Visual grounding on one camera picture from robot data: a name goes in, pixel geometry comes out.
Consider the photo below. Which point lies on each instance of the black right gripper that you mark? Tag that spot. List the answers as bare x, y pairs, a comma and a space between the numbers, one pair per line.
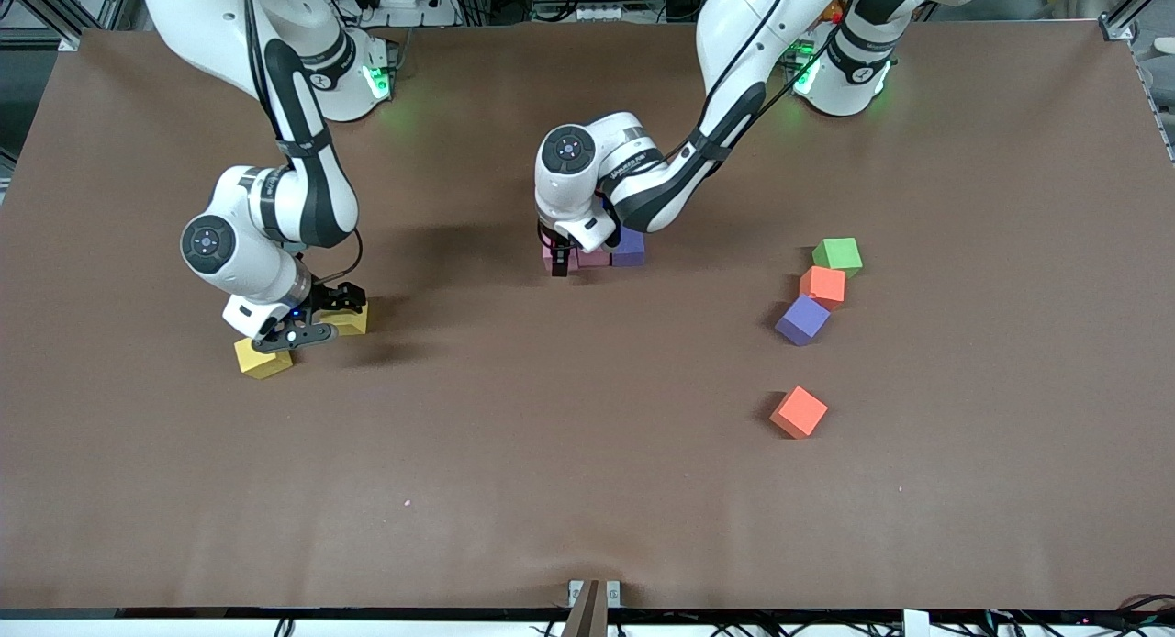
332, 298

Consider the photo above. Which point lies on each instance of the pink foam cube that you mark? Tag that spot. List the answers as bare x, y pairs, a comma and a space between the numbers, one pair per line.
574, 262
595, 258

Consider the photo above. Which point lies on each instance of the yellow foam cube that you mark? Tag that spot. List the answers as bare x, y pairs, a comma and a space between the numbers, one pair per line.
266, 363
356, 325

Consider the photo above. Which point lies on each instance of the purple foam cube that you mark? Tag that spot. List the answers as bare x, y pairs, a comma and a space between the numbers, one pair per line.
802, 320
632, 250

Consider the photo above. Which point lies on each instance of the orange foam cube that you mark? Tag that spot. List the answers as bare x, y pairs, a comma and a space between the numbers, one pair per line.
823, 285
800, 413

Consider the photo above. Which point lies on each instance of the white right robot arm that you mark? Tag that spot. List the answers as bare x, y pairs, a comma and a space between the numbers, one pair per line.
266, 261

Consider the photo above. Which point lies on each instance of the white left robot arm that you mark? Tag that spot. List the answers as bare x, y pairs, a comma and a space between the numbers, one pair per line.
587, 206

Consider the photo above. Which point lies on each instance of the green foam cube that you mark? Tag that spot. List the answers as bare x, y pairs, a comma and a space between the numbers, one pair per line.
837, 256

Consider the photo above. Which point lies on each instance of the brown strip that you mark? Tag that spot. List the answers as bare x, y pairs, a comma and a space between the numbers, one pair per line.
587, 614

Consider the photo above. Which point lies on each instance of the white label tag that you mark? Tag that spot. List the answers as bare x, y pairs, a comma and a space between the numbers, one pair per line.
916, 624

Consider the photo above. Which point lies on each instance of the metal table edge bracket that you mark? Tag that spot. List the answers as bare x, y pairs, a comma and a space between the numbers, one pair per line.
613, 591

